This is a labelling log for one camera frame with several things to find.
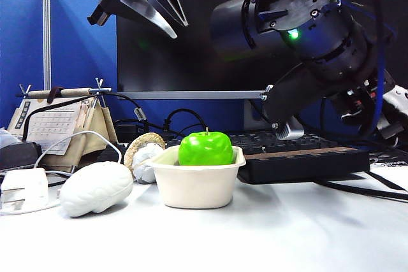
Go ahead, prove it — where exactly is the white charger cable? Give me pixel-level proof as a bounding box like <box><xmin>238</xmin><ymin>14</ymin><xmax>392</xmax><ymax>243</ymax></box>
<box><xmin>0</xmin><ymin>130</ymin><xmax>124</xmax><ymax>216</ymax></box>

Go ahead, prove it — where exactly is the aluminium partition frame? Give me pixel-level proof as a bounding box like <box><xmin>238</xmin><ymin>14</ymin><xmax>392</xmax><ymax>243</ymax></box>
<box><xmin>18</xmin><ymin>0</ymin><xmax>103</xmax><ymax>91</ymax></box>

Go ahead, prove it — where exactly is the black power adapter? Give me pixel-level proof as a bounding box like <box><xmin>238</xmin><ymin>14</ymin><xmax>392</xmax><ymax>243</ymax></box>
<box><xmin>113</xmin><ymin>119</ymin><xmax>150</xmax><ymax>144</ymax></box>

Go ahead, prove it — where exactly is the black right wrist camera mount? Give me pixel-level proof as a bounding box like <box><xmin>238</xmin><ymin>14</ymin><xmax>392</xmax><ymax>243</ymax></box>
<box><xmin>263</xmin><ymin>63</ymin><xmax>323</xmax><ymax>141</ymax></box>

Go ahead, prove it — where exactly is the cream paper bowl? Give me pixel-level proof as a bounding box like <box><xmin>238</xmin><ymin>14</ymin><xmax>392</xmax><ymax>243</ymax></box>
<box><xmin>148</xmin><ymin>145</ymin><xmax>247</xmax><ymax>209</ymax></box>

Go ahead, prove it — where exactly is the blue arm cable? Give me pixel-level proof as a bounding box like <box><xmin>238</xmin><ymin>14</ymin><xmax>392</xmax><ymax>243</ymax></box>
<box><xmin>337</xmin><ymin>0</ymin><xmax>398</xmax><ymax>126</ymax></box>

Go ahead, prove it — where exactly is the white figurine with straw hat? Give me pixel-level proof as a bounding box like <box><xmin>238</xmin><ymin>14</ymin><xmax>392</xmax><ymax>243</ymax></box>
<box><xmin>123</xmin><ymin>132</ymin><xmax>166</xmax><ymax>184</ymax></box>

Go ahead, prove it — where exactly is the green apple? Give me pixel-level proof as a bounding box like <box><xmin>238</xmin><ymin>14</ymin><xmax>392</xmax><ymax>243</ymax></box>
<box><xmin>178</xmin><ymin>127</ymin><xmax>234</xmax><ymax>167</ymax></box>

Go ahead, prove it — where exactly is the beige desk calendar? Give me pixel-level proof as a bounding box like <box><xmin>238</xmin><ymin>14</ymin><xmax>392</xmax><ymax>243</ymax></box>
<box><xmin>6</xmin><ymin>92</ymin><xmax>119</xmax><ymax>173</ymax></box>

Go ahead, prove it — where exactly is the black box device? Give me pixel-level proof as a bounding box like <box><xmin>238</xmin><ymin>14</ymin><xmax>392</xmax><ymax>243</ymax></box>
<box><xmin>0</xmin><ymin>142</ymin><xmax>43</xmax><ymax>171</ymax></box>

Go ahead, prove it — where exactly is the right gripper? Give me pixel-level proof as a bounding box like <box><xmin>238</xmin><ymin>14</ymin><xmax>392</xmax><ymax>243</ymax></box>
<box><xmin>331</xmin><ymin>76</ymin><xmax>399</xmax><ymax>139</ymax></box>

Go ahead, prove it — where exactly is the white plastic bag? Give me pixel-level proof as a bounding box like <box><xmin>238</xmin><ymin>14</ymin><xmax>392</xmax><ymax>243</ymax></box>
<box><xmin>0</xmin><ymin>128</ymin><xmax>22</xmax><ymax>149</ymax></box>

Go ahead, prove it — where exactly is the black monitor cable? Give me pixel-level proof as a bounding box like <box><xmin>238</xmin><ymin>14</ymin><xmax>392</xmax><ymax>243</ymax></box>
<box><xmin>248</xmin><ymin>99</ymin><xmax>275</xmax><ymax>127</ymax></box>

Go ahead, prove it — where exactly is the black power strip cable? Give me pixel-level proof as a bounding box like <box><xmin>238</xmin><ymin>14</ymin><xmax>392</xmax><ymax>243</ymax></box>
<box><xmin>314</xmin><ymin>176</ymin><xmax>408</xmax><ymax>203</ymax></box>

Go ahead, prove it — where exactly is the white USB wall charger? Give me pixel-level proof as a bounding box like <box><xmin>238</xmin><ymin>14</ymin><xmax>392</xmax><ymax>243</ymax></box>
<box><xmin>0</xmin><ymin>168</ymin><xmax>49</xmax><ymax>213</ymax></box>

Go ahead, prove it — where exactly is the black wood-top power strip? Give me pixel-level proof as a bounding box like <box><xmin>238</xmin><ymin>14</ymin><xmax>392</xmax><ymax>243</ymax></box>
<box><xmin>237</xmin><ymin>146</ymin><xmax>371</xmax><ymax>185</ymax></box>

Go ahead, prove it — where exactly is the wooden rod with metal clips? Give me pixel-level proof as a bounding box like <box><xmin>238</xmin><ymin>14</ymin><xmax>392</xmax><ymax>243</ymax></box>
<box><xmin>15</xmin><ymin>77</ymin><xmax>113</xmax><ymax>104</ymax></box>

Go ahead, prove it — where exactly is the black looping cable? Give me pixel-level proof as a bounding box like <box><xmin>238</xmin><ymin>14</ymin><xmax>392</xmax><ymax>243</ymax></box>
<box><xmin>163</xmin><ymin>108</ymin><xmax>208</xmax><ymax>136</ymax></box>

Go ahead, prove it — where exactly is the black AOC monitor silver bezel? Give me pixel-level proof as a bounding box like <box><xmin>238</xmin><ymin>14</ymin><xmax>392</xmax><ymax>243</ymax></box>
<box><xmin>117</xmin><ymin>0</ymin><xmax>323</xmax><ymax>132</ymax></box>

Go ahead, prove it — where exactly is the black cable with label tag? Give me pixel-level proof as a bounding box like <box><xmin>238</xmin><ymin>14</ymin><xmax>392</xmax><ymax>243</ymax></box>
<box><xmin>22</xmin><ymin>91</ymin><xmax>150</xmax><ymax>143</ymax></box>

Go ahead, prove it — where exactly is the white brain stress toy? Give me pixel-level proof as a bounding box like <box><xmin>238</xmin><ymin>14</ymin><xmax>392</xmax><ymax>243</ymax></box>
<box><xmin>59</xmin><ymin>161</ymin><xmax>134</xmax><ymax>218</ymax></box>

